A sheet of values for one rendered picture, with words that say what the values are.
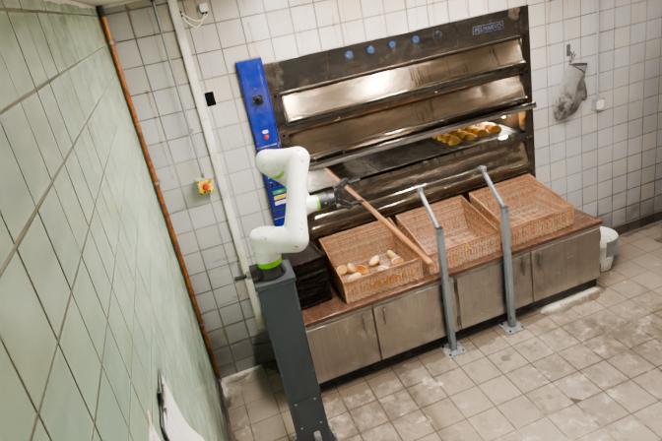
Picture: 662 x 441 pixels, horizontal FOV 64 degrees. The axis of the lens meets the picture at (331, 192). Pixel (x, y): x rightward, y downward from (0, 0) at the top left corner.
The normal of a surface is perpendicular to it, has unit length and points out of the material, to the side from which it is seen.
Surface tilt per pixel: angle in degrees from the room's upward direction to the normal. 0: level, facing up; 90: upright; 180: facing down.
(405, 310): 90
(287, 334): 90
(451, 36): 91
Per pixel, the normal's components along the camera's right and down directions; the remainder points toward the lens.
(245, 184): 0.31, 0.29
